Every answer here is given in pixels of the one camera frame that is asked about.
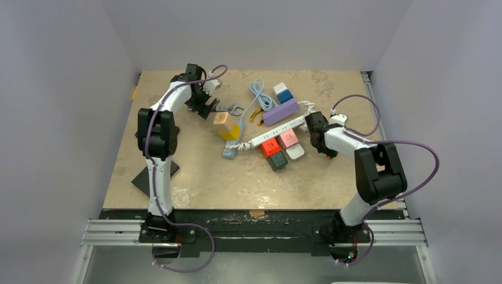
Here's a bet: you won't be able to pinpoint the pink cube socket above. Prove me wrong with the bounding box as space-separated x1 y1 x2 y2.
277 129 299 150

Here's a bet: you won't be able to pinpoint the dark green cube socket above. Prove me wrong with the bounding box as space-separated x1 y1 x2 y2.
267 151 288 172

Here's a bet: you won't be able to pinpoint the white flat adapter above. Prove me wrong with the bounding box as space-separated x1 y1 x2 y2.
285 143 305 161

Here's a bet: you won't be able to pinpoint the yellow cube socket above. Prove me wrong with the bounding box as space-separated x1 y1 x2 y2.
218 123 241 141

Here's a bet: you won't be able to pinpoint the yellow handled pliers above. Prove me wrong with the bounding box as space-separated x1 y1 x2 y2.
249 109 266 126

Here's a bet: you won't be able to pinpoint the white power strip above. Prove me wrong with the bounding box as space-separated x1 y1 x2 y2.
248 115 305 149

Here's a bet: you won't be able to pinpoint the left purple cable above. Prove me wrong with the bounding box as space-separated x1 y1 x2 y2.
143 64 229 275

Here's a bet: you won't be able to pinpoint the white cube socket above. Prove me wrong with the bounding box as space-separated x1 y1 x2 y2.
273 82 288 95

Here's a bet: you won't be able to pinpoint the black box far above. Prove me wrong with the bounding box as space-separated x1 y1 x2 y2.
134 126 142 142

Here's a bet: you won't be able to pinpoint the adjustable wrench red handle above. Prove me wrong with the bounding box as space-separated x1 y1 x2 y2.
212 103 244 117

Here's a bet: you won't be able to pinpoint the red cube socket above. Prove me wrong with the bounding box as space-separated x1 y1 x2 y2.
259 137 281 159

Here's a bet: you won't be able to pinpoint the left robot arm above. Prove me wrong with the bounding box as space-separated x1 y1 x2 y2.
136 63 219 242

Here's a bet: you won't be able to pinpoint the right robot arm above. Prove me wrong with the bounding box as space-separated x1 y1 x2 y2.
305 112 407 241

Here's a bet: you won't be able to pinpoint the light blue power strip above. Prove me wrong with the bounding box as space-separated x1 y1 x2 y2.
222 120 245 159

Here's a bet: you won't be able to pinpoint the black box near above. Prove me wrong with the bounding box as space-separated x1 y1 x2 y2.
131 161 180 197

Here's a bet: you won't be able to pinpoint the light blue coiled cable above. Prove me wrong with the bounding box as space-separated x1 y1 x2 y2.
239 78 279 122

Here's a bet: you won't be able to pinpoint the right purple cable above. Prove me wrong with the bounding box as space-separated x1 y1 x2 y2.
331 94 440 267

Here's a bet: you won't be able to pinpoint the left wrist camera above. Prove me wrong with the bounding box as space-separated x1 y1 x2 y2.
202 79 221 95

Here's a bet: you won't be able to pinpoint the purple power strip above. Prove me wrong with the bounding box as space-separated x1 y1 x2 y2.
262 98 300 126

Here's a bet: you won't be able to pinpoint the purple cable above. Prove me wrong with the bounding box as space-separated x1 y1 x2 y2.
143 64 229 275
331 94 440 267

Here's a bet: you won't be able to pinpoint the dark blue cube socket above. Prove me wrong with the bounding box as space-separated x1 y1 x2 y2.
276 89 294 104

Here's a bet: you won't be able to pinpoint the black box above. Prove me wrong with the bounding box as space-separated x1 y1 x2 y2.
131 161 180 197
134 126 142 142

